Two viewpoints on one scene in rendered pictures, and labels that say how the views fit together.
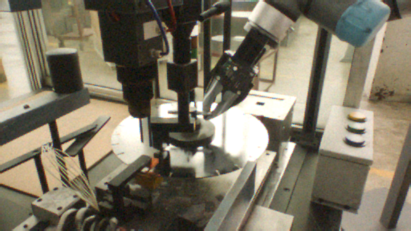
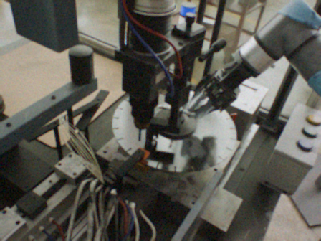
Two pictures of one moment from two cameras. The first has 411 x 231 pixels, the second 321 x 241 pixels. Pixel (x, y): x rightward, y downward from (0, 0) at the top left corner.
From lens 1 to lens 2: 21 cm
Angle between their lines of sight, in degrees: 16
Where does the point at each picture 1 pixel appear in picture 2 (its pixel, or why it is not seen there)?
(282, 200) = (236, 178)
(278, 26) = (263, 64)
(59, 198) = (73, 165)
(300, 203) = (250, 182)
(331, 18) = (307, 72)
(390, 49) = not seen: outside the picture
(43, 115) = (65, 105)
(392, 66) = not seen: outside the picture
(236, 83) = (219, 102)
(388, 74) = not seen: outside the picture
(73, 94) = (87, 85)
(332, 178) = (279, 171)
